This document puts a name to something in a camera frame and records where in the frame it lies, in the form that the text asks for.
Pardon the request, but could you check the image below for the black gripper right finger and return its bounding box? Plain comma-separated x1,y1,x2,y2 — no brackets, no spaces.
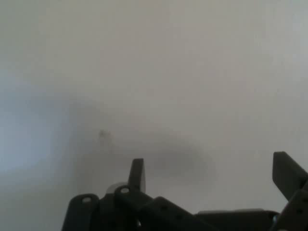
272,151,308,231

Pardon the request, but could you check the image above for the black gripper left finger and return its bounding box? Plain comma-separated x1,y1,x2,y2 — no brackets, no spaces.
61,158,212,231

